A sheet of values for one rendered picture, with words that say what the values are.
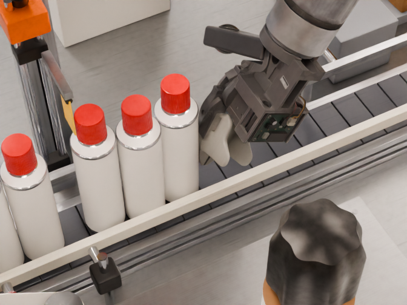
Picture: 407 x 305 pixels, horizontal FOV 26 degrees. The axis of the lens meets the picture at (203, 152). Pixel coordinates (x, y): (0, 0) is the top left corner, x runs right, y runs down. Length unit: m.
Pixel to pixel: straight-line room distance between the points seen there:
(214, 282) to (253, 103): 0.23
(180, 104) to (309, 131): 0.28
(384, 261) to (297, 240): 0.36
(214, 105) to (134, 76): 0.33
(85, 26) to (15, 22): 0.47
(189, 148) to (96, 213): 0.14
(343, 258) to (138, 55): 0.70
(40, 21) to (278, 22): 0.25
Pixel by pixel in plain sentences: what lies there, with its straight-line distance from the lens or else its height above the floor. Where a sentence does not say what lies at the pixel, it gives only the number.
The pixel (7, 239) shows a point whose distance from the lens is 1.03.
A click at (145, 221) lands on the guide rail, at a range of 1.07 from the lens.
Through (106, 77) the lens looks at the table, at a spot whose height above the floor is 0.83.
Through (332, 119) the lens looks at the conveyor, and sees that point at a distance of 1.23.
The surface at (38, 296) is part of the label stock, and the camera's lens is 0.87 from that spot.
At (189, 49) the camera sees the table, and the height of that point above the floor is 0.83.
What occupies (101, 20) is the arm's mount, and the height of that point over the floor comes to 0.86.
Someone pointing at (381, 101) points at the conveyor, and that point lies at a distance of 1.26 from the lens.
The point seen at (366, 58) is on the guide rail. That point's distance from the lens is 1.20.
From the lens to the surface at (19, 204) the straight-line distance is 0.99.
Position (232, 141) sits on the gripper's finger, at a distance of 1.09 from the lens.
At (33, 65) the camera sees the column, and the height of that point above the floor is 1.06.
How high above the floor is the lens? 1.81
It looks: 53 degrees down
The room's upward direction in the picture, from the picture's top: straight up
